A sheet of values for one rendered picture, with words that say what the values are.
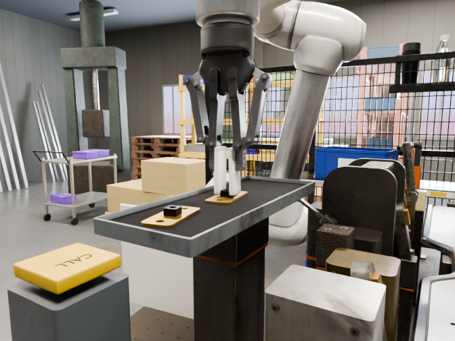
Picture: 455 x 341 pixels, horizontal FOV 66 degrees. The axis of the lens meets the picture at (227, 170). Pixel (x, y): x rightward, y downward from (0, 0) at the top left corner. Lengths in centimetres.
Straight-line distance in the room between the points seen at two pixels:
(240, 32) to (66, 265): 35
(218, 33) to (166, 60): 829
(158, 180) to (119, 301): 348
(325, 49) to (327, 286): 75
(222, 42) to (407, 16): 696
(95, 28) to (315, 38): 558
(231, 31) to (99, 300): 35
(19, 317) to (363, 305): 29
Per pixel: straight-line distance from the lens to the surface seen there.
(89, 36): 638
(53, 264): 32
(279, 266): 146
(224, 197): 51
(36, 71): 910
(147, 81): 905
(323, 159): 156
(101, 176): 609
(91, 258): 32
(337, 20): 103
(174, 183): 364
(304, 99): 105
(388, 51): 489
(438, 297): 67
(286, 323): 36
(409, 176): 112
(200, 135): 52
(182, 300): 111
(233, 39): 49
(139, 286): 118
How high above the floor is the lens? 127
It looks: 8 degrees down
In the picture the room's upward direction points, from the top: straight up
